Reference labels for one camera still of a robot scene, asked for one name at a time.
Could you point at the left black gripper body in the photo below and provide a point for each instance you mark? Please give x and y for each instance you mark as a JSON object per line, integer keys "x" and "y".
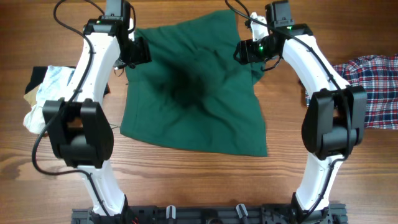
{"x": 138, "y": 53}

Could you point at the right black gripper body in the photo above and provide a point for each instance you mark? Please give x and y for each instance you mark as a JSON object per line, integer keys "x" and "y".
{"x": 259, "y": 51}

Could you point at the green shirt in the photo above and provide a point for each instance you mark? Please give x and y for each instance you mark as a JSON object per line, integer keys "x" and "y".
{"x": 193, "y": 95}

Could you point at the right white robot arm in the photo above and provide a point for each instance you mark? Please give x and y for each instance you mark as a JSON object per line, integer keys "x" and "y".
{"x": 334, "y": 122}

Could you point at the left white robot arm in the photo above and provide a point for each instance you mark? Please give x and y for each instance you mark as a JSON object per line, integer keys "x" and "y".
{"x": 79, "y": 131}

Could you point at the white blue checked cloth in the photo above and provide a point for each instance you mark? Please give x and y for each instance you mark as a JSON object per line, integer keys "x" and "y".
{"x": 55, "y": 82}

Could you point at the black folded garment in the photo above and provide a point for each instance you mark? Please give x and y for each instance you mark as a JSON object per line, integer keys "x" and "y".
{"x": 37, "y": 77}

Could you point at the red blue plaid shirt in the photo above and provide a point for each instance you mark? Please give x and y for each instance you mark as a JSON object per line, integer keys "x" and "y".
{"x": 378, "y": 75}

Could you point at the beige cloth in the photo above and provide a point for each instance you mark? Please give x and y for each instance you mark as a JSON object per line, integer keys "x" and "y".
{"x": 34, "y": 120}

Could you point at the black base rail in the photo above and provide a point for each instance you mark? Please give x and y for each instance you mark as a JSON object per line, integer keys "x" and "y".
{"x": 267, "y": 213}

